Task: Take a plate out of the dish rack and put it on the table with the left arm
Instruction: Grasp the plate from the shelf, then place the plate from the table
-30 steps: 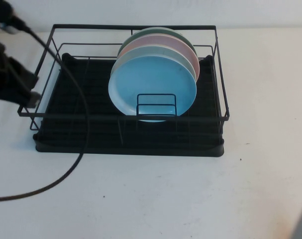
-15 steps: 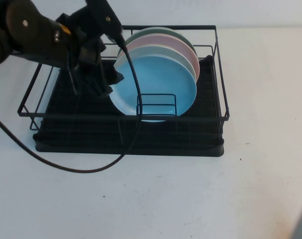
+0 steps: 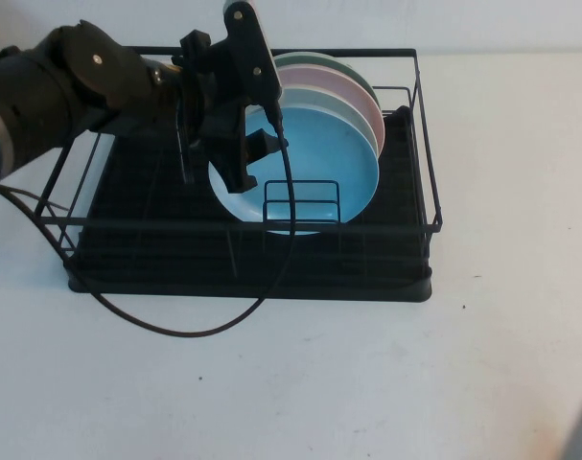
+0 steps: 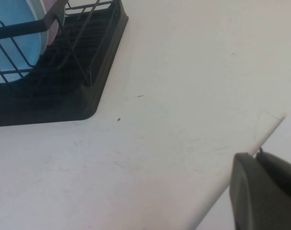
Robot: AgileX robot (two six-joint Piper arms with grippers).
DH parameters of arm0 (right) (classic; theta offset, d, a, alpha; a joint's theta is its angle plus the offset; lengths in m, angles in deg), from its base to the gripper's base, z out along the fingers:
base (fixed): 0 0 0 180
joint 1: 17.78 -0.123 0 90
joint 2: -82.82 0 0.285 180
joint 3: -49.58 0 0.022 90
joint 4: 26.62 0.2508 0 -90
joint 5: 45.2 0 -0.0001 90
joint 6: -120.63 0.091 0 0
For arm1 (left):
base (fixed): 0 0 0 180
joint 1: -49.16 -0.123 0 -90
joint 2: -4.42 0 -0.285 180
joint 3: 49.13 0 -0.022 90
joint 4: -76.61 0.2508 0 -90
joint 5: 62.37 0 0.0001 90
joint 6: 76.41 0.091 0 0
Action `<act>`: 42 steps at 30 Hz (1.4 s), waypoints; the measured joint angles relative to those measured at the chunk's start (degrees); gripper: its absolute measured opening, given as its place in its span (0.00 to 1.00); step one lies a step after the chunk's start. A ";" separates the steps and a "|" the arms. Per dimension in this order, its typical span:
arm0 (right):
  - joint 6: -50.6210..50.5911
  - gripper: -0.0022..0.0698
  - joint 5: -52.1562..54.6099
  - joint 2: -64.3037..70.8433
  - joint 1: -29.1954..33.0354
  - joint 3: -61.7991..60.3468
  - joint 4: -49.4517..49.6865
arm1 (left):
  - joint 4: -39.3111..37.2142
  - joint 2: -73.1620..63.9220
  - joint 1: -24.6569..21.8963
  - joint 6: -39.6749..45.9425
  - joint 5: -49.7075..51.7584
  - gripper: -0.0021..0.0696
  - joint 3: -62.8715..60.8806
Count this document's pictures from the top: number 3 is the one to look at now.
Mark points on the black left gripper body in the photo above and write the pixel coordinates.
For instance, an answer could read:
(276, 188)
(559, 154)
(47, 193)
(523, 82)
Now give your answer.
(209, 86)

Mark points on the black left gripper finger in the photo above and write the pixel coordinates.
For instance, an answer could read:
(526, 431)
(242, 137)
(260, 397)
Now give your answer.
(262, 144)
(235, 165)

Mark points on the light blue plate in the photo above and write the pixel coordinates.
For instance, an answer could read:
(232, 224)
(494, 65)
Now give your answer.
(319, 158)

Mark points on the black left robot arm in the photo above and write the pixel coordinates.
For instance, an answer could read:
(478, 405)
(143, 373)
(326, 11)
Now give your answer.
(55, 96)

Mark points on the pale mint white plate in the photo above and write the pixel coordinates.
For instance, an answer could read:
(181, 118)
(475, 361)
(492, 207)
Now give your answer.
(329, 103)

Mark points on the pink plate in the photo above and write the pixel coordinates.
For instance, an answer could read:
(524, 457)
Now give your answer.
(319, 76)

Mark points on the green plate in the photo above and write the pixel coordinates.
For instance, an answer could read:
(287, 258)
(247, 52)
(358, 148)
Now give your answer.
(319, 58)

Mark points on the black dish drying rack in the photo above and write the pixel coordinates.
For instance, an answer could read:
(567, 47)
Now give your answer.
(223, 282)

